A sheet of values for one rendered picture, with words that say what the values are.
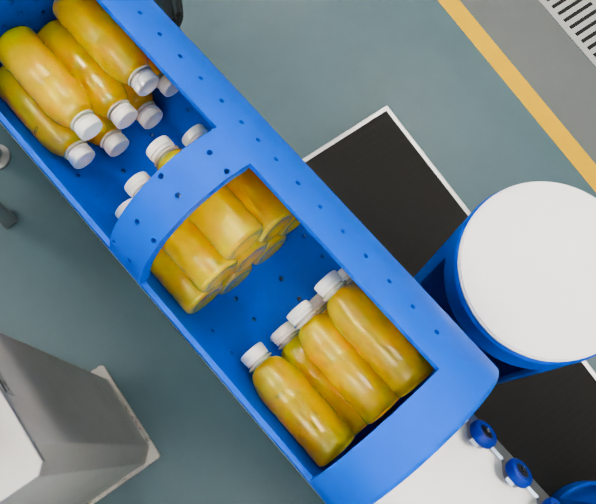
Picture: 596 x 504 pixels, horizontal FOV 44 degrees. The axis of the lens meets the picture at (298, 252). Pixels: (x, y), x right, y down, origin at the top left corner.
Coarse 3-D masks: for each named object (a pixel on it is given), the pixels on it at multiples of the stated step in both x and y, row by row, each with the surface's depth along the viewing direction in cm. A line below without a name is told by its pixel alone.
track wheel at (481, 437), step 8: (472, 424) 111; (480, 424) 111; (488, 424) 112; (472, 432) 110; (480, 432) 109; (488, 432) 110; (480, 440) 109; (488, 440) 109; (496, 440) 110; (488, 448) 110
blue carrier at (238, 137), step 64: (0, 0) 108; (128, 0) 100; (0, 64) 119; (192, 64) 99; (128, 128) 121; (256, 128) 97; (64, 192) 102; (192, 192) 90; (320, 192) 96; (128, 256) 96; (320, 256) 114; (384, 256) 95; (192, 320) 107; (256, 320) 114; (448, 320) 95; (448, 384) 87; (384, 448) 84
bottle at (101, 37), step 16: (64, 0) 107; (80, 0) 107; (64, 16) 108; (80, 16) 106; (96, 16) 106; (80, 32) 107; (96, 32) 106; (112, 32) 106; (96, 48) 106; (112, 48) 105; (128, 48) 106; (112, 64) 106; (128, 64) 106; (144, 64) 107; (128, 80) 107
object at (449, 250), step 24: (456, 240) 113; (432, 264) 130; (456, 264) 111; (432, 288) 189; (456, 288) 111; (456, 312) 114; (480, 336) 111; (504, 360) 113; (528, 360) 108; (576, 360) 109
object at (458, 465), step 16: (32, 160) 132; (128, 272) 127; (224, 384) 123; (464, 432) 115; (448, 448) 114; (464, 448) 114; (432, 464) 113; (448, 464) 113; (464, 464) 113; (480, 464) 113; (496, 464) 114; (416, 480) 112; (432, 480) 112; (448, 480) 113; (464, 480) 113; (480, 480) 113; (496, 480) 113; (384, 496) 112; (400, 496) 112; (416, 496) 112; (432, 496) 112; (448, 496) 112; (464, 496) 112; (480, 496) 112; (496, 496) 112; (512, 496) 112; (528, 496) 113
